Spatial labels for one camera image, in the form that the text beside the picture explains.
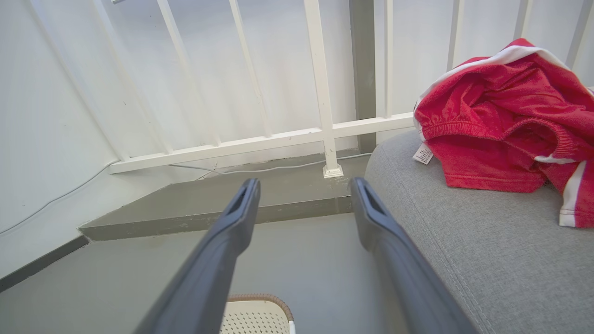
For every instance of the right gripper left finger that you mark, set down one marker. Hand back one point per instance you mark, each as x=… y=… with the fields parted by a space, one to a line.
x=209 y=269

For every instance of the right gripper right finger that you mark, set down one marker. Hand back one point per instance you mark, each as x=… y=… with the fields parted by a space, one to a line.
x=403 y=273

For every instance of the red garment with white stripes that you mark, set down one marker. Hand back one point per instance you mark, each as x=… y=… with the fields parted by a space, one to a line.
x=506 y=120

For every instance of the white perforated laundry basket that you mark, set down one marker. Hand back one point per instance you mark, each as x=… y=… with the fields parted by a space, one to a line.
x=255 y=317

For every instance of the grey fabric sofa seat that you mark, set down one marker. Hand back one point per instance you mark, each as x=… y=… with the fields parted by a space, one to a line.
x=487 y=241

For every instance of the white metal railing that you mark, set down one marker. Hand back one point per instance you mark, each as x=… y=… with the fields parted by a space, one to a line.
x=320 y=69

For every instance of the grey wall pillar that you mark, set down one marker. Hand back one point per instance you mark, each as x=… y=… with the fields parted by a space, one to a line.
x=363 y=69

